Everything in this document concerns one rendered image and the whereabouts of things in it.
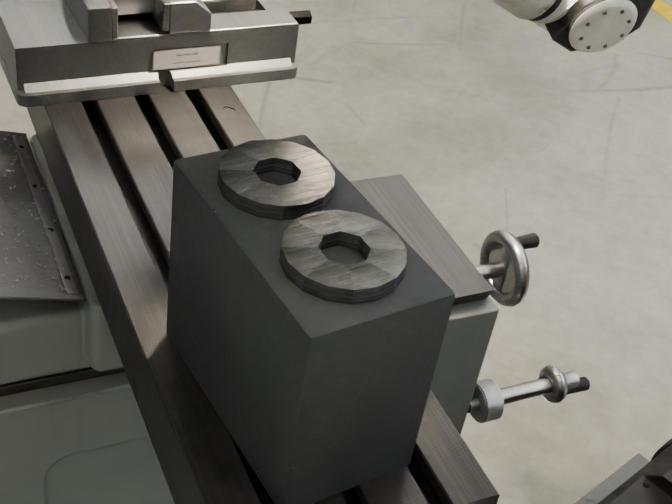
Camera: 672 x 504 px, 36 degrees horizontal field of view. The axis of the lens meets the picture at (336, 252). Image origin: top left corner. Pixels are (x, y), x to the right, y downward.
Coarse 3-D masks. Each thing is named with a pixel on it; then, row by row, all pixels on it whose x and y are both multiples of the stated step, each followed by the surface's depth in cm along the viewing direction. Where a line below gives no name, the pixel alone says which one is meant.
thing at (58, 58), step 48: (0, 0) 123; (48, 0) 124; (96, 0) 117; (240, 0) 131; (0, 48) 124; (48, 48) 116; (96, 48) 118; (144, 48) 121; (192, 48) 124; (240, 48) 127; (288, 48) 130; (48, 96) 118; (96, 96) 120
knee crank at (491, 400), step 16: (544, 368) 155; (480, 384) 148; (496, 384) 149; (528, 384) 152; (544, 384) 153; (560, 384) 152; (576, 384) 155; (480, 400) 148; (496, 400) 147; (512, 400) 151; (560, 400) 153; (480, 416) 149; (496, 416) 148
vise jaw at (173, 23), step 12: (156, 0) 120; (168, 0) 119; (180, 0) 119; (192, 0) 120; (156, 12) 121; (168, 12) 119; (180, 12) 120; (192, 12) 120; (204, 12) 121; (168, 24) 120; (180, 24) 121; (192, 24) 121; (204, 24) 122
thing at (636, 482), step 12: (660, 456) 138; (648, 468) 135; (660, 468) 133; (636, 480) 133; (648, 480) 133; (660, 480) 131; (612, 492) 132; (624, 492) 131; (636, 492) 131; (648, 492) 131; (660, 492) 131
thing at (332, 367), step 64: (192, 192) 78; (256, 192) 76; (320, 192) 77; (192, 256) 81; (256, 256) 72; (320, 256) 71; (384, 256) 72; (192, 320) 85; (256, 320) 73; (320, 320) 68; (384, 320) 70; (448, 320) 74; (256, 384) 76; (320, 384) 70; (384, 384) 74; (256, 448) 79; (320, 448) 75; (384, 448) 80
